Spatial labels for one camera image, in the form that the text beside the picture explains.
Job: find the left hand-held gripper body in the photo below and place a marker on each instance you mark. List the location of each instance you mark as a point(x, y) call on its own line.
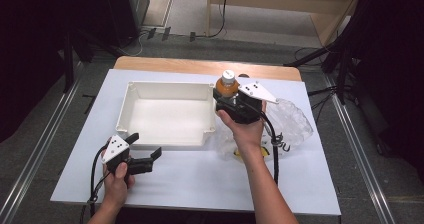
point(115, 149)

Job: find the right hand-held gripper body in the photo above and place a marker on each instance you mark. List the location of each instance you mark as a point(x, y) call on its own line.
point(248, 112)

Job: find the orange juice bottle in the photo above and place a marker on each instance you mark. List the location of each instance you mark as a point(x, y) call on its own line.
point(227, 86)

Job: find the white plastic bin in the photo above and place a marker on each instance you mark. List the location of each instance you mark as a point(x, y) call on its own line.
point(168, 120)

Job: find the clear plastic bag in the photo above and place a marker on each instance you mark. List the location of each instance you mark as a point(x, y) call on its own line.
point(293, 124)

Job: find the person's right hand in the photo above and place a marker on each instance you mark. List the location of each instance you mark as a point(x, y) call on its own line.
point(246, 134)

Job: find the person's left hand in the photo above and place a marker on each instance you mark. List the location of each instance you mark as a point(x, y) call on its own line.
point(116, 189)

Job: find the wooden table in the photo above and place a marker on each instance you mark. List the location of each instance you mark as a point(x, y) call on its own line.
point(186, 65)

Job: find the white table sheet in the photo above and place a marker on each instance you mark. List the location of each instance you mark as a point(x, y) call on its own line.
point(200, 180)

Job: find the black tripod stand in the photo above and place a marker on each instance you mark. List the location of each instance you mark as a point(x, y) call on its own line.
point(310, 55)

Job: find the beige wooden shelf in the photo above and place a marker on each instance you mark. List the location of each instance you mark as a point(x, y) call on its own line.
point(266, 7)

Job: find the black cabinet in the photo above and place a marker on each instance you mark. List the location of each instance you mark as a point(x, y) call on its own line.
point(128, 10)

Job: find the black curtain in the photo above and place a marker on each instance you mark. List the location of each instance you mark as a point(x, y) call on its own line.
point(393, 67)

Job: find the metal floor rail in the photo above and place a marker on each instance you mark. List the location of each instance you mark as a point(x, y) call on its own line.
point(36, 150)
point(360, 150)

